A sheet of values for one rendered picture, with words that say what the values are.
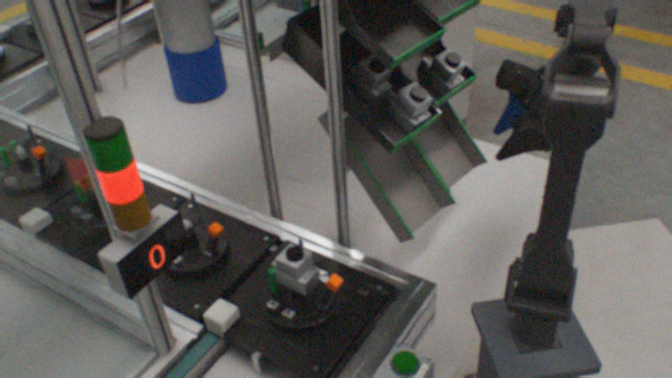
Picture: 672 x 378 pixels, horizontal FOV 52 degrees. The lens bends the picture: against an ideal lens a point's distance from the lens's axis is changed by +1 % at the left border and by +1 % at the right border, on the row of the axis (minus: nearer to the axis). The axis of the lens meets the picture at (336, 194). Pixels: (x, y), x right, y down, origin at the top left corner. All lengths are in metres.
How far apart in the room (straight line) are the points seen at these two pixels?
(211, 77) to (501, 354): 1.23
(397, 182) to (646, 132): 2.30
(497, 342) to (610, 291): 0.44
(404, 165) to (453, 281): 0.26
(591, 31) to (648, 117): 2.72
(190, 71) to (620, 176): 1.95
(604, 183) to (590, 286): 1.71
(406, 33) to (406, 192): 0.33
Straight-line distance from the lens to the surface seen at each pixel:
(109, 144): 0.88
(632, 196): 3.08
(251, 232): 1.35
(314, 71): 1.20
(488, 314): 1.08
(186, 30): 1.90
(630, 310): 1.41
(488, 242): 1.48
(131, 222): 0.95
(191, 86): 1.97
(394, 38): 1.12
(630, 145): 3.38
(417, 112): 1.17
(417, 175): 1.34
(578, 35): 0.89
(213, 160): 1.75
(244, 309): 1.22
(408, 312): 1.20
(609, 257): 1.50
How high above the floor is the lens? 1.87
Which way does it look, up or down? 39 degrees down
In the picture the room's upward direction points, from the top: 4 degrees counter-clockwise
